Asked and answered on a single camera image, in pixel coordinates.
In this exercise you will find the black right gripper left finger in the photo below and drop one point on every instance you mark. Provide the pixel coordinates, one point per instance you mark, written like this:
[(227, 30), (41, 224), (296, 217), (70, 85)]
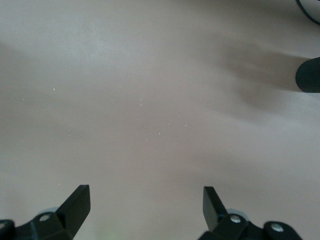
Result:
[(75, 207)]

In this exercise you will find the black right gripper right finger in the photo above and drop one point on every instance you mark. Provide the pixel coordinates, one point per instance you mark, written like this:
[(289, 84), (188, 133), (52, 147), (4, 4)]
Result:
[(215, 210)]

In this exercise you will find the black foam cylinder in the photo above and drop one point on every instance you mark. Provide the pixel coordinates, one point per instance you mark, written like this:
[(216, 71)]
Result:
[(310, 75)]

